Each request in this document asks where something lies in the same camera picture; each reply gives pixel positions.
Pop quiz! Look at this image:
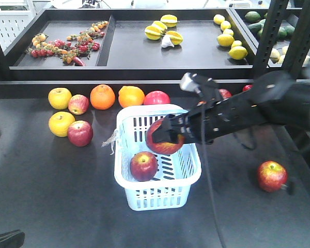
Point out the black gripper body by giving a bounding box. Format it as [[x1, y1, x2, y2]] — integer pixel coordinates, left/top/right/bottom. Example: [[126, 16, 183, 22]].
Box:
[[183, 77, 264, 144]]

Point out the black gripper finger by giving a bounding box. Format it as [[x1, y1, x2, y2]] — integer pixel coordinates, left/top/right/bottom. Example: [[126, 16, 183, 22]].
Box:
[[151, 128, 185, 144], [0, 229, 25, 248], [161, 113, 189, 132]]

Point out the light blue plastic basket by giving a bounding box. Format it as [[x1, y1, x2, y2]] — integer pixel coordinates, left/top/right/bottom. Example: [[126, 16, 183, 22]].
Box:
[[102, 104, 202, 211]]

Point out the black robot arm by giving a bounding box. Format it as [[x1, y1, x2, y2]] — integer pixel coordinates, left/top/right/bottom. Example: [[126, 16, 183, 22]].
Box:
[[146, 71, 310, 144]]

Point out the large red apple back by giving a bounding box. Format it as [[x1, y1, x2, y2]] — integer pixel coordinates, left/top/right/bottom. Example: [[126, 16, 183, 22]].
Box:
[[143, 90, 171, 105]]

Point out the red bell pepper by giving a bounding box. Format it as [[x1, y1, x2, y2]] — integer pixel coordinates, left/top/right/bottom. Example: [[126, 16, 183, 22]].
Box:
[[242, 85, 253, 91]]

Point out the orange back right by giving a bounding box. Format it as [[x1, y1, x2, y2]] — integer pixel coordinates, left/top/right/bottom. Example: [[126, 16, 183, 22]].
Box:
[[118, 86, 145, 108]]

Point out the orange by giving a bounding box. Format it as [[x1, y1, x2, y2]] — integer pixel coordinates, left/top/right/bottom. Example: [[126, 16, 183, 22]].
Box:
[[90, 84, 116, 110], [118, 86, 145, 108]]

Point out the black wood display table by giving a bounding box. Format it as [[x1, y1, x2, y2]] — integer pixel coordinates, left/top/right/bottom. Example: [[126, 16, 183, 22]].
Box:
[[0, 81, 310, 247]]

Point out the orange back left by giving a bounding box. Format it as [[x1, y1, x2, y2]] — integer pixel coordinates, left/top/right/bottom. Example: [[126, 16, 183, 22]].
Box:
[[90, 84, 116, 110]]

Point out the white garlic bulb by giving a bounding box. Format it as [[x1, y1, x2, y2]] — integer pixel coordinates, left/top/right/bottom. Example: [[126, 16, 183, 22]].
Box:
[[161, 35, 175, 48]]

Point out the dark red small apple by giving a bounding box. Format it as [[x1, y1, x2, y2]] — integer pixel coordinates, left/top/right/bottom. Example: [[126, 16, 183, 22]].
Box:
[[67, 120, 94, 147]]

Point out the pink red small apple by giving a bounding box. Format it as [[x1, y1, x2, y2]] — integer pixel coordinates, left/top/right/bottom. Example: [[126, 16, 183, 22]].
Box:
[[68, 94, 89, 115]]

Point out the yellow apple back left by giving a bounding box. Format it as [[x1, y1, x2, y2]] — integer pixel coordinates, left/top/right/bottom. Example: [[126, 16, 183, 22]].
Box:
[[48, 111, 75, 137]]

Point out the yellow apple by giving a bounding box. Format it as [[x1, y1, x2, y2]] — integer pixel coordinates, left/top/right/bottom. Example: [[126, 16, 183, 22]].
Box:
[[48, 111, 75, 137], [48, 87, 72, 110]]

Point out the yellow apple far back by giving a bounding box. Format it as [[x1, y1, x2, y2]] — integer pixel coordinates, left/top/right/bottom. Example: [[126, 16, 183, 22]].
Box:
[[48, 87, 72, 110]]

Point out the raised black tray shelf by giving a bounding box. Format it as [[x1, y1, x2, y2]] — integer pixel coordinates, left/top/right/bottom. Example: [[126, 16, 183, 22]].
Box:
[[4, 8, 256, 81]]

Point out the black camera cable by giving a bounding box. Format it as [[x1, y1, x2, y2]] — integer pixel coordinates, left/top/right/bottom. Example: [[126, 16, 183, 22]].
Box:
[[200, 92, 227, 248]]

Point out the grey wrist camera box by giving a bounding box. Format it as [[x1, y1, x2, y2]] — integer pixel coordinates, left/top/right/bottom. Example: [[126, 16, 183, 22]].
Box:
[[179, 72, 200, 94]]

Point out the black upright rack post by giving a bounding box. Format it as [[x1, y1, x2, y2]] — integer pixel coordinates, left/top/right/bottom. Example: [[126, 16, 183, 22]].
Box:
[[252, 0, 289, 79]]

